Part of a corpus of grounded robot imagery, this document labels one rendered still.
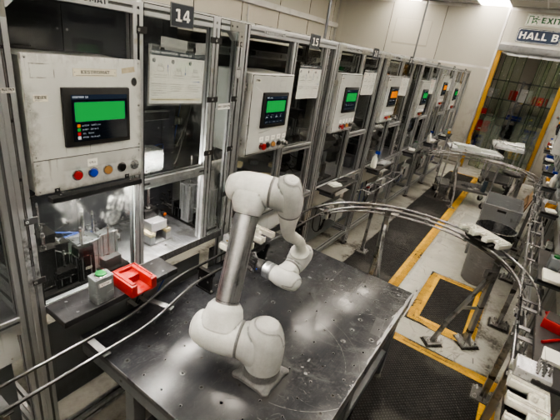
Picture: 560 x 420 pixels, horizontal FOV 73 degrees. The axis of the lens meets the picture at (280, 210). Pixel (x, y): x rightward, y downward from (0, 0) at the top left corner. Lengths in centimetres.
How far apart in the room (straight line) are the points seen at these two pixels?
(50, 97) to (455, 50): 886
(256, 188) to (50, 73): 78
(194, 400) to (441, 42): 901
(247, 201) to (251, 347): 57
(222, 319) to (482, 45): 869
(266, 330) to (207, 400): 35
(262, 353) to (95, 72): 119
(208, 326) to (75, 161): 80
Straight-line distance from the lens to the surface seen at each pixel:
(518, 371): 189
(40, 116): 146
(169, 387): 168
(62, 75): 148
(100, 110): 153
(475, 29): 962
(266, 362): 158
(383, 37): 1011
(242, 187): 151
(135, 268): 181
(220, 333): 158
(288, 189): 146
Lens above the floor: 195
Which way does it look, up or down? 23 degrees down
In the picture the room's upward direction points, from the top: 9 degrees clockwise
